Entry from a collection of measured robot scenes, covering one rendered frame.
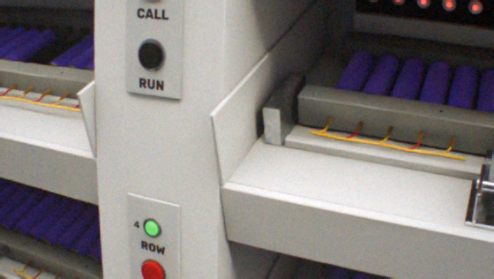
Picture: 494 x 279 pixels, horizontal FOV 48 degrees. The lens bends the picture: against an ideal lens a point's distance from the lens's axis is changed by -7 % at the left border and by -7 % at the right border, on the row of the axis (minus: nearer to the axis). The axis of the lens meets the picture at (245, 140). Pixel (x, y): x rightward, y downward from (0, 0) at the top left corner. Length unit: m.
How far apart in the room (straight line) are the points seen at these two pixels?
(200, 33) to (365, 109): 0.12
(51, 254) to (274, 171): 0.29
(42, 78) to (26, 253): 0.20
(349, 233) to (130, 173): 0.15
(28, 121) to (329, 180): 0.24
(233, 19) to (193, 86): 0.05
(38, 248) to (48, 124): 0.17
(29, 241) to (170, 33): 0.33
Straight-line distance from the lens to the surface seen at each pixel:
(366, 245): 0.34
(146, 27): 0.36
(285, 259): 0.51
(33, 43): 0.58
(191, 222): 0.37
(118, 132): 0.39
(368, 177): 0.36
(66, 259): 0.57
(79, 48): 0.53
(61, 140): 0.43
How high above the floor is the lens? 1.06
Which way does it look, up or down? 17 degrees down
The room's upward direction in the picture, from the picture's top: 3 degrees clockwise
